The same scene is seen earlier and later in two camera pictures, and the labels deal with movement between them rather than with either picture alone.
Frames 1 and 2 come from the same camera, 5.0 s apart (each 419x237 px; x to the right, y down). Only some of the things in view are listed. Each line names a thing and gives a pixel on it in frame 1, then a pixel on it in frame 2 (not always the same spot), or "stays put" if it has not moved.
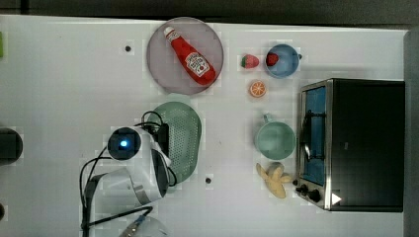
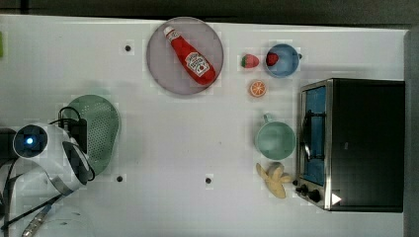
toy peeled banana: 274,177 stays put
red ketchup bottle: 198,64 stays put
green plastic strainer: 184,135 to 102,128
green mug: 276,140 stays put
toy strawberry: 250,61 stays put
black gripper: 161,137 to 78,131
